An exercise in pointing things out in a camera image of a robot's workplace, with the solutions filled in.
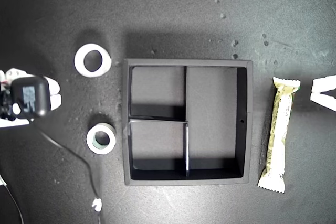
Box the wide white tape roll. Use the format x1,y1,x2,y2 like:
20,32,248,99
73,42,112,78

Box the small white tape roll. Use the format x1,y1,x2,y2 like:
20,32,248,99
86,121,117,156

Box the snack bar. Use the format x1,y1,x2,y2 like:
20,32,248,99
257,76,302,195

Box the black tray with wells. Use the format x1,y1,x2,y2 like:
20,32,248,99
121,58,254,187

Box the black camera box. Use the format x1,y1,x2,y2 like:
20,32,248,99
11,75,51,118

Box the thin pale cable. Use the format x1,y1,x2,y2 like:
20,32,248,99
0,174,25,224

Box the black camera cable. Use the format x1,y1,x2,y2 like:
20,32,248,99
33,118,102,201

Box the white cable clip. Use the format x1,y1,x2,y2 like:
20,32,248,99
91,197,103,212

